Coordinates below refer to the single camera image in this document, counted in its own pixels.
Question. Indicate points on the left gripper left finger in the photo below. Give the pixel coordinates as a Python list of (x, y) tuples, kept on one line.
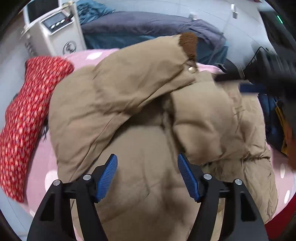
[(53, 219)]

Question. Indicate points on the beige puffer jacket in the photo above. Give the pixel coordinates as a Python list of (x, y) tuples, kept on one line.
[(161, 129)]

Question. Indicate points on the person's right hand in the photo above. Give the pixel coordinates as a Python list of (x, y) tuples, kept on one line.
[(291, 145)]

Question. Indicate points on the navy blue garment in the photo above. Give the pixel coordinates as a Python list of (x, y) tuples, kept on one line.
[(273, 130)]

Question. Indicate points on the mustard yellow garment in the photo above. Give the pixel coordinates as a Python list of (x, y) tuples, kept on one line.
[(281, 117)]

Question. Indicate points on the red floral garment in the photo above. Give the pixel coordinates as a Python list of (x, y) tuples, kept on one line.
[(24, 120)]

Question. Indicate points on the white beauty machine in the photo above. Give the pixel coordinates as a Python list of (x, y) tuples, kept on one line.
[(52, 28)]

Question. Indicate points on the black wire rack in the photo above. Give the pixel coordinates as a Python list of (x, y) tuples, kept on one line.
[(253, 59)]

